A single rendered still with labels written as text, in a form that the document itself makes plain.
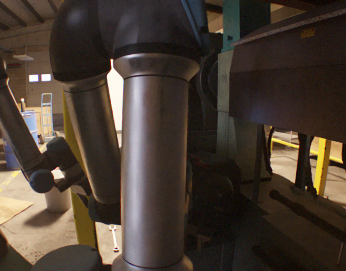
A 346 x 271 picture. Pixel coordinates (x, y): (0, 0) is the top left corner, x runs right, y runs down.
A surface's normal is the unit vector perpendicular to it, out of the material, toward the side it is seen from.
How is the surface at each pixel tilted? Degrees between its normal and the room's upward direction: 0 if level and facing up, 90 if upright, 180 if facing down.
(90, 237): 90
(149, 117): 80
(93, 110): 107
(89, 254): 8
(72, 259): 8
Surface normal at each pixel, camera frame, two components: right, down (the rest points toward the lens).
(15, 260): 0.00, -0.98
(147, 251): -0.07, 0.00
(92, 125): 0.29, 0.48
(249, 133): 0.25, -0.14
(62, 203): 0.71, 0.17
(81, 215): 0.26, 0.17
